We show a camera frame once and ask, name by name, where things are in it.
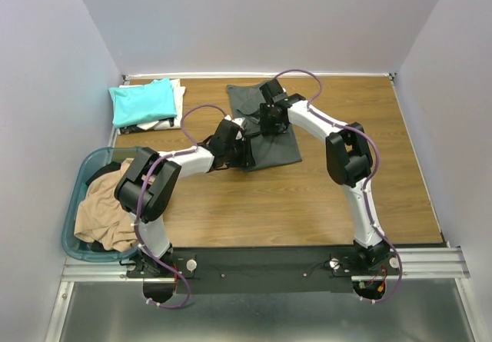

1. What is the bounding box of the dark grey t-shirt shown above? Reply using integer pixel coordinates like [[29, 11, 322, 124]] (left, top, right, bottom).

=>
[[225, 82, 303, 173]]

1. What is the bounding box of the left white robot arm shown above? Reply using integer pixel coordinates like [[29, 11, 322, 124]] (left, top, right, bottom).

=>
[[114, 116, 248, 277]]

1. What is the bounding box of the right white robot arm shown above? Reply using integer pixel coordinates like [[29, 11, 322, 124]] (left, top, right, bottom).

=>
[[260, 78, 391, 274]]

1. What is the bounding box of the white folded t-shirt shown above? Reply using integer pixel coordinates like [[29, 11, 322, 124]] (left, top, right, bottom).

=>
[[109, 78, 185, 134]]

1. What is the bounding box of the teal folded t-shirt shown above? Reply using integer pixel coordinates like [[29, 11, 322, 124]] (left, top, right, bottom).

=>
[[109, 78, 178, 128]]

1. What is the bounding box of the black garment in bin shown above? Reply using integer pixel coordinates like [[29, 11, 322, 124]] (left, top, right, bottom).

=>
[[85, 161, 121, 186]]

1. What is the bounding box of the beige crumpled t-shirt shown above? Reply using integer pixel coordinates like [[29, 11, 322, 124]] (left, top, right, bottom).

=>
[[75, 158, 137, 252]]

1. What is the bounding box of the teal plastic bin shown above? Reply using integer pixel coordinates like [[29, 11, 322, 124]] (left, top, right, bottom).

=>
[[61, 147, 141, 263]]

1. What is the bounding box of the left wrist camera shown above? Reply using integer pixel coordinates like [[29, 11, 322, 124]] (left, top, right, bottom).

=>
[[224, 115, 246, 140]]

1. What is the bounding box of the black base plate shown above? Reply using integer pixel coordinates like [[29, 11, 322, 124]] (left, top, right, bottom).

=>
[[126, 245, 401, 296]]

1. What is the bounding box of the aluminium frame rail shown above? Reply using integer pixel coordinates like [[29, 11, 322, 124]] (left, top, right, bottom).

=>
[[61, 247, 470, 282]]

